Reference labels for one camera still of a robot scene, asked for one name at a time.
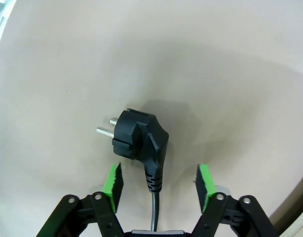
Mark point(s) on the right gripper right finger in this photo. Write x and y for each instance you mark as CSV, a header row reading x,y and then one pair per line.
x,y
215,212

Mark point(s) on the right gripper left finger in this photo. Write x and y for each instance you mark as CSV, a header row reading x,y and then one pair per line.
x,y
102,212

